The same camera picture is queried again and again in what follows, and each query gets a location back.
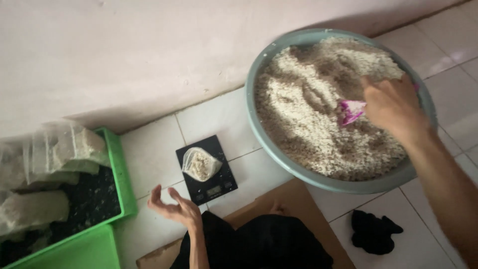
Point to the person's right hand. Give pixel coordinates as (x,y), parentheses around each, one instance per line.
(392,104)

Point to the person's left hand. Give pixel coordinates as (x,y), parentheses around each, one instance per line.
(178,212)

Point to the person's right fingers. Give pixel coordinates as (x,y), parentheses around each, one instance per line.
(369,95)

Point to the pink plastic scoop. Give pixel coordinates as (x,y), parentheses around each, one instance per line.
(351,111)

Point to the heap of white grain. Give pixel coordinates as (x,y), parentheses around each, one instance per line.
(317,112)

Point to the grey-green plastic basin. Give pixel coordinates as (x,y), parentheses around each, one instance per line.
(261,123)

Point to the brown cardboard sheet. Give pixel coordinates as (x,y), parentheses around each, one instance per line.
(291,198)

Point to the black cloth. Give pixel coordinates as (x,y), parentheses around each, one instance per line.
(373,231)

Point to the black digital kitchen scale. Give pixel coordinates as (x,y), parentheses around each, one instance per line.
(213,188)

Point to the clear bag of grain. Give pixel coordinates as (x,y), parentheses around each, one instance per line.
(201,165)

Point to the person's black trousers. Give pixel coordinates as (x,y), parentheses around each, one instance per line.
(261,243)

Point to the green plastic crate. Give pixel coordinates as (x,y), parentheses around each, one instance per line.
(115,179)

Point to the pile of filled clear bags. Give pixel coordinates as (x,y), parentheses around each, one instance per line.
(44,164)

